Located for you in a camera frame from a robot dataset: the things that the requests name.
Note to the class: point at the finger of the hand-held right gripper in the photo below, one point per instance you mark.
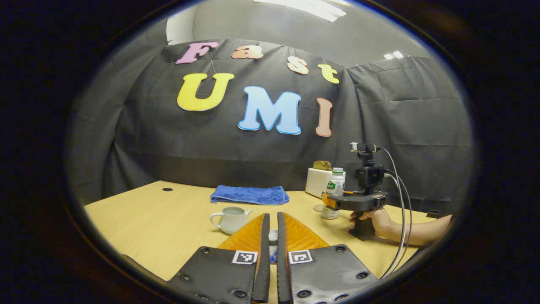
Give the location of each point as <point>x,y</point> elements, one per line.
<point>330,202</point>

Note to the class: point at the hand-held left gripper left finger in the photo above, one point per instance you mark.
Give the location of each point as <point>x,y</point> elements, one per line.
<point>265,236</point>

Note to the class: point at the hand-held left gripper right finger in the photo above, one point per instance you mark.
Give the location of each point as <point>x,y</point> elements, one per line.
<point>281,236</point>

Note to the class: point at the white blue teacup lid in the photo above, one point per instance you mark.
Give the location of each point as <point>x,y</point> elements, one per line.
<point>273,236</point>

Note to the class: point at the round coaster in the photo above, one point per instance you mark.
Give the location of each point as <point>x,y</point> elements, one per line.
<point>317,208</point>

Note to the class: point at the white water bottle green label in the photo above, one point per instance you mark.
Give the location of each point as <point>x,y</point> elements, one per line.
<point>336,185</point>

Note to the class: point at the white teacup with spout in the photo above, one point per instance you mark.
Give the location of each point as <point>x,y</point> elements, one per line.
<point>231,219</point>

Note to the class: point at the white toaster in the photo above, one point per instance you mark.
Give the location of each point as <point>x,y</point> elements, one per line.
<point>315,182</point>

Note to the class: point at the brown toast slice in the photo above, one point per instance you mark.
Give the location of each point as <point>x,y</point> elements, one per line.
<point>327,166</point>
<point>318,165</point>

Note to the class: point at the blue towel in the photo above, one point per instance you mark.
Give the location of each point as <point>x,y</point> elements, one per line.
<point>249,195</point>

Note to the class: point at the small black box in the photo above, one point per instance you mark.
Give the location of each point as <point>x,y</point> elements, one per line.
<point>433,213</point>

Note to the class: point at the small ceiling light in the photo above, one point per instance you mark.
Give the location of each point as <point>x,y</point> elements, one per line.
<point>393,55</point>

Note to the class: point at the black backdrop cloth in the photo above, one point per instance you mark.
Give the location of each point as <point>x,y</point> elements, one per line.
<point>147,139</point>

